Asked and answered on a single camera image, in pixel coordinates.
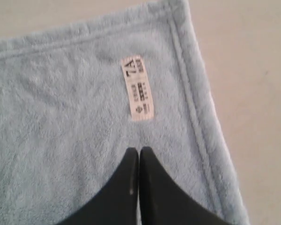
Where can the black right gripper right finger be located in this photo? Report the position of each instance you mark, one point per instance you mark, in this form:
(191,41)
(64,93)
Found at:
(163,202)

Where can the white care label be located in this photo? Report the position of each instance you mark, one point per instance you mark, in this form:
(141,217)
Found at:
(138,88)

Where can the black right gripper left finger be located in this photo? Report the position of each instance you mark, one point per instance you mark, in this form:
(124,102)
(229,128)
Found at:
(116,202)

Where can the light blue fluffy towel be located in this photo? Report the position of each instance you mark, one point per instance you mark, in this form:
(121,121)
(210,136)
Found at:
(65,119)

